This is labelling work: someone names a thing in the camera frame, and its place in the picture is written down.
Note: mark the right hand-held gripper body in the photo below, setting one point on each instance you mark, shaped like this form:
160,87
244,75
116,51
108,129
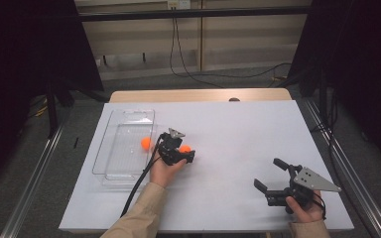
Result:
312,180

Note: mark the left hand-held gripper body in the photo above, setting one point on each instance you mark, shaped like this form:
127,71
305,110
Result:
170,148

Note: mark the orange ball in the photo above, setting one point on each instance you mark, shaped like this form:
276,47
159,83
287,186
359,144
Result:
145,143
185,148

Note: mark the clear plastic container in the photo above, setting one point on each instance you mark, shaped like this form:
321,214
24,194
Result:
122,155

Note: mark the person's left hand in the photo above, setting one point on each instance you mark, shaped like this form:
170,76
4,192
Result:
162,173

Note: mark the person's right hand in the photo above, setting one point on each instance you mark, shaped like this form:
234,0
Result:
306,214

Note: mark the white table cover board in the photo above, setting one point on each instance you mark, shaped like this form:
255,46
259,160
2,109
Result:
238,132

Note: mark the wooden table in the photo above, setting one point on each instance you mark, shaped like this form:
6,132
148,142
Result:
178,95

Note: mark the small dark knob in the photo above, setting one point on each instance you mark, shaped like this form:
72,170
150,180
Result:
234,99

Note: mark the black metal stand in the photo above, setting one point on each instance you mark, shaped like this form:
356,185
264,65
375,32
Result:
51,115
324,99

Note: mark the small black stick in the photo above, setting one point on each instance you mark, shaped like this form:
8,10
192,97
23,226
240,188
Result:
76,142

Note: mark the black curtain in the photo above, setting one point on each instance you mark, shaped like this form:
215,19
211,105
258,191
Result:
20,49
370,66

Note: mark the beige wooden partition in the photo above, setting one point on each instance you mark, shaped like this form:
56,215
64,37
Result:
244,39

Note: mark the black metal crossbar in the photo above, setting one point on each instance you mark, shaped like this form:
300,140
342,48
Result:
211,13

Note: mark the aluminium floor rail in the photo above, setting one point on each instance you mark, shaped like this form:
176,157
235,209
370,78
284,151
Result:
29,188
350,172

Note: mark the white wall outlet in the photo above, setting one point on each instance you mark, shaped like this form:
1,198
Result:
178,4

